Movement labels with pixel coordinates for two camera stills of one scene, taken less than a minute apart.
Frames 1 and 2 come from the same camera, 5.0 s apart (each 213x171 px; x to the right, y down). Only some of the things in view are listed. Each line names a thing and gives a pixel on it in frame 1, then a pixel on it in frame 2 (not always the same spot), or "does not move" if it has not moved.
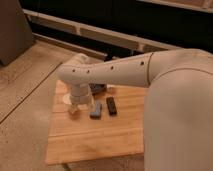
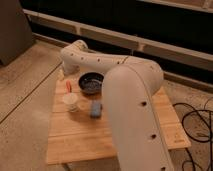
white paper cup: [67, 98] does not move
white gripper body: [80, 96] -> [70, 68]
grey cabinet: [16, 36] does not move
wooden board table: [112, 127] does not move
